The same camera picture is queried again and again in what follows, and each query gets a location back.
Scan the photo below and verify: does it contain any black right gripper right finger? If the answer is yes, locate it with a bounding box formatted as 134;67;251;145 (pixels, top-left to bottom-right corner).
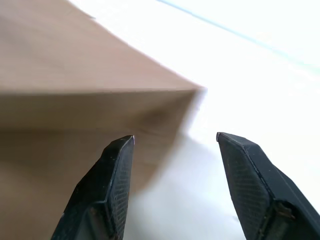
216;132;320;240

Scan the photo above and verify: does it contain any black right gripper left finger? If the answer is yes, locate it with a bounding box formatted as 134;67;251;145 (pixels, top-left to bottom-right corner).
51;135;136;240

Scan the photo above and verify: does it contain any brown cardboard box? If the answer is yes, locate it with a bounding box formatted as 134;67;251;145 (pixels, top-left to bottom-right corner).
0;0;208;240

